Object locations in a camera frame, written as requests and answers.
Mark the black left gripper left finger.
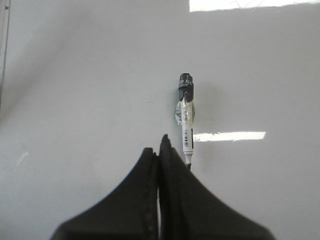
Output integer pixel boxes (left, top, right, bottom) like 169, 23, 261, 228
51, 147, 159, 240

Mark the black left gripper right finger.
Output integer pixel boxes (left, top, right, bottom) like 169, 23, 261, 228
159, 134, 275, 240

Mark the white whiteboard marker black cap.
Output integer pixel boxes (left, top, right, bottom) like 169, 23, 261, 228
174, 73, 195, 170

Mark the white whiteboard with aluminium frame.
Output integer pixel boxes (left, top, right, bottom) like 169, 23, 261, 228
0, 0, 320, 240

